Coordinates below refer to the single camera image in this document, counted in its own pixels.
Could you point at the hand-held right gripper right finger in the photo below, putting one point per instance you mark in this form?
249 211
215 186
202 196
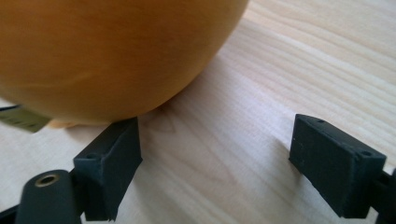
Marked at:
333 165

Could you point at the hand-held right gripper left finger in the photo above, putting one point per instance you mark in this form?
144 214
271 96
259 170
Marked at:
109 168

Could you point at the orange plush toy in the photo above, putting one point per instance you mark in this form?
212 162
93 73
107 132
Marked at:
102 56

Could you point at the olive fabric tag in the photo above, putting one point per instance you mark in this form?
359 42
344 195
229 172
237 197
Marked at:
21 119

